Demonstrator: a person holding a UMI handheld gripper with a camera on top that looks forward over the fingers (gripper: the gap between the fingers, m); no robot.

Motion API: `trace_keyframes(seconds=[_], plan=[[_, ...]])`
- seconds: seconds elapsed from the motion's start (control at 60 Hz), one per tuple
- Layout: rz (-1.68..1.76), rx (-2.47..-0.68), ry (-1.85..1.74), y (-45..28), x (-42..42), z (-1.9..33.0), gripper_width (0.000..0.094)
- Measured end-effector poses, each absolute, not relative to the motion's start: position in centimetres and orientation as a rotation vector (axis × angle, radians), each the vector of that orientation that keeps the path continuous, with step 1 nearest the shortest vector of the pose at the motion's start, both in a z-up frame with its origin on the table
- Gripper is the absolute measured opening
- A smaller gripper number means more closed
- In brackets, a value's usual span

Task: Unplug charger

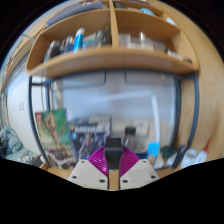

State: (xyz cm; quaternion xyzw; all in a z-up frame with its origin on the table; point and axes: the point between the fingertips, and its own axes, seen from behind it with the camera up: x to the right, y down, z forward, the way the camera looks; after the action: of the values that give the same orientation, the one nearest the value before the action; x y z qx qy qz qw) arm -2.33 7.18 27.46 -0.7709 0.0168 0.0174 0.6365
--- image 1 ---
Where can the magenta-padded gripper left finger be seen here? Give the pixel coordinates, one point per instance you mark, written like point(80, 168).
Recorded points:
point(88, 173)

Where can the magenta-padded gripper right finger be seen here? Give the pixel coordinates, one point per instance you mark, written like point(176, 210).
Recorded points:
point(140, 173)

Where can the black charger block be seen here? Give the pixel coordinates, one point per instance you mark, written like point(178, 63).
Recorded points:
point(113, 155)

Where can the light blue orange package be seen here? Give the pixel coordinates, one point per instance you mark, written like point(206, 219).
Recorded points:
point(153, 151)

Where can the clear bottle with dark cap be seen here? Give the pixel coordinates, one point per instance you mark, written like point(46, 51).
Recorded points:
point(130, 140)

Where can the dark green dish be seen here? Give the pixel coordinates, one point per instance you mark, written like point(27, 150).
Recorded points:
point(167, 151)

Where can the blue robot model box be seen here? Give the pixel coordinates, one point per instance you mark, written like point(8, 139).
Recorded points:
point(88, 136)

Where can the white cardboard box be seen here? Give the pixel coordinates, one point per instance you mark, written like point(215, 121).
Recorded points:
point(141, 128)

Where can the green toy figure box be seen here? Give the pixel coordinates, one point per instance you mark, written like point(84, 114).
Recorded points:
point(53, 133)

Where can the white desk lamp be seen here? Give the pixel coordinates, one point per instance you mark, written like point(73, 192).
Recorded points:
point(155, 113)

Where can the wooden shelf unit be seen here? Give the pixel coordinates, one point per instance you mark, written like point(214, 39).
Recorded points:
point(110, 60)

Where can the dark grey metal desk frame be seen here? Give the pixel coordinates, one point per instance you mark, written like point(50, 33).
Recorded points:
point(195, 110)

